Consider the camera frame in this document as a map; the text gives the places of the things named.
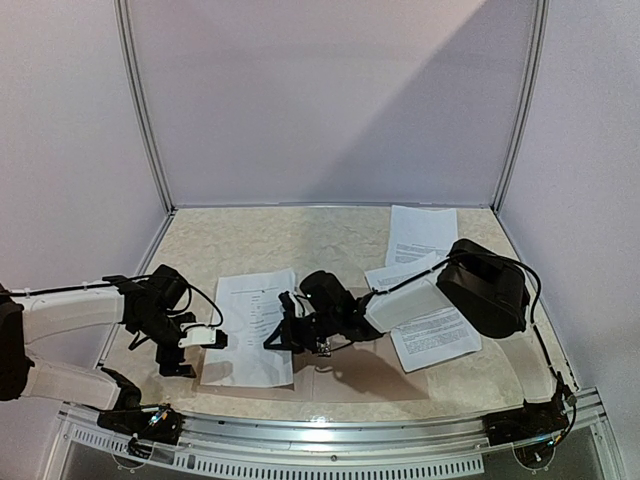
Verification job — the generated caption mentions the white signature page sheet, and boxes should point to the white signature page sheet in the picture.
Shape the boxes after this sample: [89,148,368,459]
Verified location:
[200,269,295,388]

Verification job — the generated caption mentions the brown plastic folder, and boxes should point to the brown plastic folder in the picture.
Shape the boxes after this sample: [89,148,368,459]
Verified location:
[198,337,427,403]

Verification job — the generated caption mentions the white text page sheet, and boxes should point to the white text page sheet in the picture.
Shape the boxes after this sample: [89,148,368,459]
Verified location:
[365,255,482,373]

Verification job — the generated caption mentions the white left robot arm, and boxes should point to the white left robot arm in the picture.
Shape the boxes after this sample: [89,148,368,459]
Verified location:
[1,265,195,434]

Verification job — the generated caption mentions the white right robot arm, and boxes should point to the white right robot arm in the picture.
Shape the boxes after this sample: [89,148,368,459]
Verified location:
[263,238,577,436]

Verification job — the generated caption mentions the metal folder clip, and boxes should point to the metal folder clip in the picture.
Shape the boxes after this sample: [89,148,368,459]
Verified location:
[315,337,332,358]

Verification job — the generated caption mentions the white paper stack remainder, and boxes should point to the white paper stack remainder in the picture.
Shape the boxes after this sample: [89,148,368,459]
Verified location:
[385,205,458,266]

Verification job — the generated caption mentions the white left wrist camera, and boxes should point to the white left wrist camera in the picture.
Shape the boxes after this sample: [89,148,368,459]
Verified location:
[178,323,228,350]

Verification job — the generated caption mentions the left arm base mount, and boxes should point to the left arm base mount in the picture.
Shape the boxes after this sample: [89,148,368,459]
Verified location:
[97,404,184,460]

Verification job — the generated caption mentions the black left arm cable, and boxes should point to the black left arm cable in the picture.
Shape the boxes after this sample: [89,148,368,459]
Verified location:
[9,279,225,331]

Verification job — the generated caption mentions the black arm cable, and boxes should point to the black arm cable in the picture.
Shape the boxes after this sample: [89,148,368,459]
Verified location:
[369,254,581,401]
[9,279,225,331]

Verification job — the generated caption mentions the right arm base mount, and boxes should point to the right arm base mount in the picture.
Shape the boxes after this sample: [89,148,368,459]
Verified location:
[482,401,577,448]

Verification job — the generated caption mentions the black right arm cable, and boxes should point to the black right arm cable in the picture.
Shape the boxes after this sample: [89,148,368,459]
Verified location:
[369,254,581,401]

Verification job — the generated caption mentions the left aluminium frame post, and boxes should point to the left aluminium frame post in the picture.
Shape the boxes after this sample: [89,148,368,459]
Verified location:
[114,0,176,216]

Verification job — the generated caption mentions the aluminium frame post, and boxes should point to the aluminium frame post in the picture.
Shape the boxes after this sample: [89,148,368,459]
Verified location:
[114,0,176,216]
[491,0,550,216]

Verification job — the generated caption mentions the right aluminium frame post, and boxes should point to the right aluminium frame post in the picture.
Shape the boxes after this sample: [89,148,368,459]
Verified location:
[491,0,550,216]

